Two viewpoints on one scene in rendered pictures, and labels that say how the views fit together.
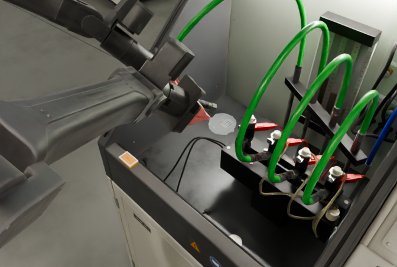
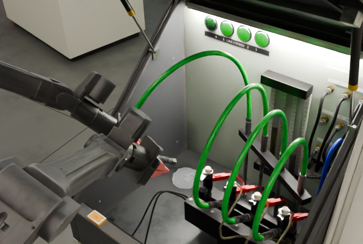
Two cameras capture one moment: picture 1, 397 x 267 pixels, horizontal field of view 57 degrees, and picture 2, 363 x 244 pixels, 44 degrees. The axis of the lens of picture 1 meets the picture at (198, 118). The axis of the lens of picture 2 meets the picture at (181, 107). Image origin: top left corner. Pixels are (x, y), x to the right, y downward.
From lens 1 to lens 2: 33 cm
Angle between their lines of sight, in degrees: 9
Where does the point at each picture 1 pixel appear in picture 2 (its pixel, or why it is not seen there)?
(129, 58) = (96, 124)
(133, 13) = (99, 86)
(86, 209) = not seen: outside the picture
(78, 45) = (26, 104)
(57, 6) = (36, 87)
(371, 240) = not seen: outside the picture
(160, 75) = (125, 138)
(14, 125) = (52, 176)
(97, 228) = not seen: outside the picture
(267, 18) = (218, 76)
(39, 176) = (69, 202)
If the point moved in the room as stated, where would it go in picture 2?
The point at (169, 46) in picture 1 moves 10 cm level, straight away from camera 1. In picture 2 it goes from (131, 115) to (128, 90)
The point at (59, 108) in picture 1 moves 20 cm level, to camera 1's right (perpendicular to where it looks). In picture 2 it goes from (68, 167) to (209, 157)
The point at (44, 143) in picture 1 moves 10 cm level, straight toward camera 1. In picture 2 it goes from (67, 186) to (105, 236)
